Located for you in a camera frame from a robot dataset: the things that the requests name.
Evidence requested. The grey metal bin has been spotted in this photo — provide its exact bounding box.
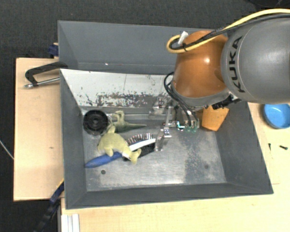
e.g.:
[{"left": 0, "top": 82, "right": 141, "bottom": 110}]
[{"left": 57, "top": 20, "right": 274, "bottom": 210}]

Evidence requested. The green toy dinosaur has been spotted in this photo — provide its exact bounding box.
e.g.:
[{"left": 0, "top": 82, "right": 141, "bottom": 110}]
[{"left": 108, "top": 110, "right": 147, "bottom": 133}]

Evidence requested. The orange cup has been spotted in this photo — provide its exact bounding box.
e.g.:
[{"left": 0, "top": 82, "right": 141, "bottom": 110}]
[{"left": 201, "top": 105, "right": 230, "bottom": 132}]

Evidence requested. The yellow-green plush toy animal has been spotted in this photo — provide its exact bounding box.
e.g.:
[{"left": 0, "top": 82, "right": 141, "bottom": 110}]
[{"left": 97, "top": 125, "right": 143, "bottom": 165}]

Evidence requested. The blue and white brush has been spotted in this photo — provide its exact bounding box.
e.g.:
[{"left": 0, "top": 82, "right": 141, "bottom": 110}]
[{"left": 84, "top": 132, "right": 158, "bottom": 169}]

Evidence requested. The black round wheel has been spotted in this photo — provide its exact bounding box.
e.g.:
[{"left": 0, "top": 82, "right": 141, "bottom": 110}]
[{"left": 82, "top": 109, "right": 110, "bottom": 136}]

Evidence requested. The blue bowl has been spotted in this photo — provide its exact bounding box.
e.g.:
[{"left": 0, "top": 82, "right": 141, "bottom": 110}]
[{"left": 263, "top": 103, "right": 290, "bottom": 130}]

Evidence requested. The pale cardboard board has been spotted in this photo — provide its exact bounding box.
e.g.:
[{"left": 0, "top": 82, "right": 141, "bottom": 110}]
[{"left": 13, "top": 58, "right": 65, "bottom": 202}]

